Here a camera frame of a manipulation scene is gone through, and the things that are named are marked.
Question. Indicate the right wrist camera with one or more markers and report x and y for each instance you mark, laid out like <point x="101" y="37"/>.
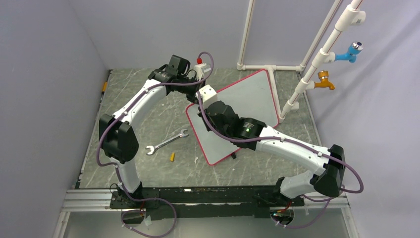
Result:
<point x="208" y="95"/>

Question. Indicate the silver combination wrench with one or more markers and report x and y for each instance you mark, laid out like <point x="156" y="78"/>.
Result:
<point x="152" y="149"/>

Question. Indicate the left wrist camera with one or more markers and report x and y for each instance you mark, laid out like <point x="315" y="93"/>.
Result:
<point x="201" y="68"/>

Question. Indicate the white pipe with taps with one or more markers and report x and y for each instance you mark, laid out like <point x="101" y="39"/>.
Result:
<point x="351" y="15"/>

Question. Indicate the white floor pipe frame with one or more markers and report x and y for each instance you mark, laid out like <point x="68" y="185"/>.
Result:
<point x="271" y="74"/>

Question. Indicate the blue tap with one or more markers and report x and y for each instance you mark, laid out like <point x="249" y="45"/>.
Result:
<point x="351" y="55"/>

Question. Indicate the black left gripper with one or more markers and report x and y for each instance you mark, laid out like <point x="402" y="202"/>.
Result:
<point x="192" y="98"/>

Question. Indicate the orange tap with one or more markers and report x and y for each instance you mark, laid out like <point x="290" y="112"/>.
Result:
<point x="324" y="82"/>

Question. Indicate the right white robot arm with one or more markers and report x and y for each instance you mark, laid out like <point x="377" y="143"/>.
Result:
<point x="324" y="168"/>

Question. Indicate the white corner pipe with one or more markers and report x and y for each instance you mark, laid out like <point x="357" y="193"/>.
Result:
<point x="247" y="25"/>

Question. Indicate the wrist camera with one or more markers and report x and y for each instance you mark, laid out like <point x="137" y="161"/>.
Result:
<point x="208" y="95"/>
<point x="201" y="68"/>

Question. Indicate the red-framed whiteboard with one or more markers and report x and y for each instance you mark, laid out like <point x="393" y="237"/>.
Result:
<point x="250" y="97"/>

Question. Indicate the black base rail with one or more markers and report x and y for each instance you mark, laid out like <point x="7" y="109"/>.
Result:
<point x="258" y="201"/>

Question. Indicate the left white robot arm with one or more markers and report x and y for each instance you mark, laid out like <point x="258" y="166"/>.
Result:
<point x="118" y="140"/>

